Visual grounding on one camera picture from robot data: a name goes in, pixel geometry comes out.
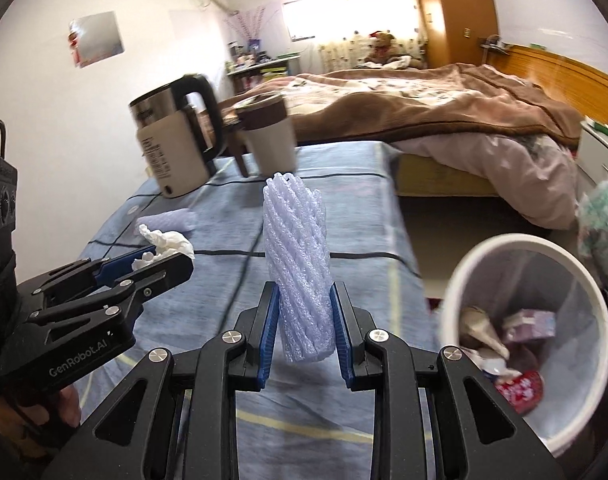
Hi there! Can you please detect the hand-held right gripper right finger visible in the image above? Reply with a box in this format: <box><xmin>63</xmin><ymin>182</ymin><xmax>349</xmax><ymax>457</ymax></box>
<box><xmin>330</xmin><ymin>281</ymin><xmax>565</xmax><ymax>480</ymax></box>

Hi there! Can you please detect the lavender foam net sleeve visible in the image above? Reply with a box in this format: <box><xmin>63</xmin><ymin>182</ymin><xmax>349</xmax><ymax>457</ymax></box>
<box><xmin>262</xmin><ymin>172</ymin><xmax>335</xmax><ymax>363</ymax></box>
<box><xmin>136</xmin><ymin>208</ymin><xmax>199</xmax><ymax>234</ymax></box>

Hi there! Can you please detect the steel and cream electric kettle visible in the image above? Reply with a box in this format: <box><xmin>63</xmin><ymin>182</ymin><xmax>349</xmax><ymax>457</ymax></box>
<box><xmin>128</xmin><ymin>74</ymin><xmax>228</xmax><ymax>200</ymax></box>

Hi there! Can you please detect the wooden wardrobe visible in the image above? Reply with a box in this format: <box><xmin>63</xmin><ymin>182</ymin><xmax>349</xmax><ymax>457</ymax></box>
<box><xmin>409</xmin><ymin>0</ymin><xmax>501</xmax><ymax>69</ymax></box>

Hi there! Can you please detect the blue checked tablecloth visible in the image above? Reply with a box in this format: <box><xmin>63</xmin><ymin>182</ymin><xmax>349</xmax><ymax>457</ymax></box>
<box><xmin>14</xmin><ymin>140</ymin><xmax>428</xmax><ymax>480</ymax></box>

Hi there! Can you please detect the cluttered desk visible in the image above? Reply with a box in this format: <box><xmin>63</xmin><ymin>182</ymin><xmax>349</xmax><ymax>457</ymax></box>
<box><xmin>225</xmin><ymin>40</ymin><xmax>303</xmax><ymax>95</ymax></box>

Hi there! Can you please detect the pink bed sheet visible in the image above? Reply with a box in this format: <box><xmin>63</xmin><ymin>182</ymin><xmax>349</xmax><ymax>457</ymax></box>
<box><xmin>398</xmin><ymin>134</ymin><xmax>581</xmax><ymax>232</ymax></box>

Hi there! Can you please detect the purple juice carton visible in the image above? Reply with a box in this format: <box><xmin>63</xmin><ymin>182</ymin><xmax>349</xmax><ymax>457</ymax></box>
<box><xmin>501</xmin><ymin>309</ymin><xmax>558</xmax><ymax>344</ymax></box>

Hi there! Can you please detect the crushed beige paper cup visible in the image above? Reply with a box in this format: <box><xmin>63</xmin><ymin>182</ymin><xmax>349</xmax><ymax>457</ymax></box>
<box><xmin>458</xmin><ymin>306</ymin><xmax>511</xmax><ymax>358</ymax></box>

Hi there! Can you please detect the brown teddy bear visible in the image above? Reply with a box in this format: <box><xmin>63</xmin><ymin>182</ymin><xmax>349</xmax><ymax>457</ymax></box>
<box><xmin>363</xmin><ymin>31</ymin><xmax>411</xmax><ymax>69</ymax></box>

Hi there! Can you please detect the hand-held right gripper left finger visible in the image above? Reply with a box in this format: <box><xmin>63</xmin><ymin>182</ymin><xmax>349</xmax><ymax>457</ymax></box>
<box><xmin>41</xmin><ymin>281</ymin><xmax>282</xmax><ymax>480</ymax></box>

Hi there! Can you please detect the brown and white travel mug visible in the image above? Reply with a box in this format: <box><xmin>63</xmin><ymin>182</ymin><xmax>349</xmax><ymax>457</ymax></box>
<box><xmin>232</xmin><ymin>92</ymin><xmax>299</xmax><ymax>178</ymax></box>

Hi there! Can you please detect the person's left hand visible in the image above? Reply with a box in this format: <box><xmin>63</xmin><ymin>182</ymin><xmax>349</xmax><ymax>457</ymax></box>
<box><xmin>0</xmin><ymin>384</ymin><xmax>83</xmax><ymax>456</ymax></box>

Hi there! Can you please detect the wall poster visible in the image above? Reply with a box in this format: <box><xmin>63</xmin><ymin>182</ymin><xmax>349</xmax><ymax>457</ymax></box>
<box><xmin>68</xmin><ymin>9</ymin><xmax>125</xmax><ymax>69</ymax></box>

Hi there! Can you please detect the white nightstand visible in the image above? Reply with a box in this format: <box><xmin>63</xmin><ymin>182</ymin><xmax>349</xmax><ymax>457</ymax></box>
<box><xmin>576</xmin><ymin>114</ymin><xmax>608</xmax><ymax>187</ymax></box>

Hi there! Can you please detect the brown blanket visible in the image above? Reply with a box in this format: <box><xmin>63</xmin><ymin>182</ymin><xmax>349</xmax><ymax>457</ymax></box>
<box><xmin>219</xmin><ymin>62</ymin><xmax>585</xmax><ymax>150</ymax></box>

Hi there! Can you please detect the small wall shelf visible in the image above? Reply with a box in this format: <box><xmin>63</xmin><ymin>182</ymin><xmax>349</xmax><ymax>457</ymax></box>
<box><xmin>478</xmin><ymin>34</ymin><xmax>511</xmax><ymax>54</ymax></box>

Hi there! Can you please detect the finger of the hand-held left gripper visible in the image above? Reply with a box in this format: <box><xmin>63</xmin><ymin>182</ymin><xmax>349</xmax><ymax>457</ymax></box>
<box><xmin>28</xmin><ymin>251</ymin><xmax>195</xmax><ymax>334</ymax></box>
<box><xmin>16</xmin><ymin>245</ymin><xmax>155</xmax><ymax>307</ymax></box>

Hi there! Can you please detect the white tissue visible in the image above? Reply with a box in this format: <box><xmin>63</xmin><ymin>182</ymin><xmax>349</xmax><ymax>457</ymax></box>
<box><xmin>466</xmin><ymin>347</ymin><xmax>521</xmax><ymax>377</ymax></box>
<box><xmin>131</xmin><ymin>224</ymin><xmax>195</xmax><ymax>268</ymax></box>

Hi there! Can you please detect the white trash bin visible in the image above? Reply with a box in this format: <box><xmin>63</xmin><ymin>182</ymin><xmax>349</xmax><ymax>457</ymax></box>
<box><xmin>438</xmin><ymin>234</ymin><xmax>608</xmax><ymax>453</ymax></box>

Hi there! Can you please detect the bed with brown blanket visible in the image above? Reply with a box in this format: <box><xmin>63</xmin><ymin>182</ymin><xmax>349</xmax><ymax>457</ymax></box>
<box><xmin>396</xmin><ymin>42</ymin><xmax>608</xmax><ymax>199</ymax></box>

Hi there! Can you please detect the green printed plastic bag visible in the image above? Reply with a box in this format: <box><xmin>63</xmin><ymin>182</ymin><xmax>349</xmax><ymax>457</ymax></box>
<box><xmin>575</xmin><ymin>179</ymin><xmax>608</xmax><ymax>262</ymax></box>

